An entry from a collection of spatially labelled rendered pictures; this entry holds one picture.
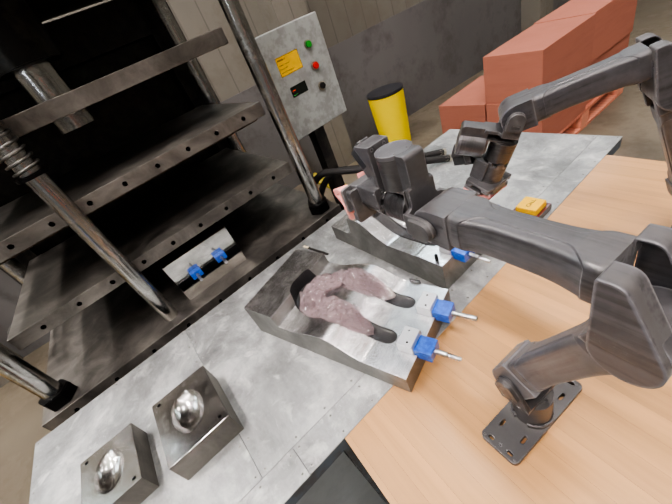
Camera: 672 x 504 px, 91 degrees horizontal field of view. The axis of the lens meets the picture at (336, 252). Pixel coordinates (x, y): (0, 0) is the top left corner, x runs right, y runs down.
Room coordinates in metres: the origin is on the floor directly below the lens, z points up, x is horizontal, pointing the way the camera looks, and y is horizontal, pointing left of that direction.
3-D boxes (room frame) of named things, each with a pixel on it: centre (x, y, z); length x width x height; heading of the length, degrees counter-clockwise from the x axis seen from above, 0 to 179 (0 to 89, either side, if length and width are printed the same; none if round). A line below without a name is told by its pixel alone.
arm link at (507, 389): (0.26, -0.20, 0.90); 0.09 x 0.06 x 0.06; 110
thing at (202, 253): (1.38, 0.58, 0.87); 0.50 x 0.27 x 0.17; 25
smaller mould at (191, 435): (0.53, 0.48, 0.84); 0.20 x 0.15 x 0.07; 25
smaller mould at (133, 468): (0.47, 0.67, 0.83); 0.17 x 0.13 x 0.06; 25
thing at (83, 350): (1.43, 0.66, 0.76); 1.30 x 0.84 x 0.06; 115
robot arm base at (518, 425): (0.25, -0.21, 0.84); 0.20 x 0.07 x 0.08; 110
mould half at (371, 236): (0.88, -0.24, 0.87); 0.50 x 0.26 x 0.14; 25
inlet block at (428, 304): (0.49, -0.18, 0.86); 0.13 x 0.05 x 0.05; 42
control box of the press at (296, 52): (1.61, -0.15, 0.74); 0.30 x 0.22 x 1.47; 115
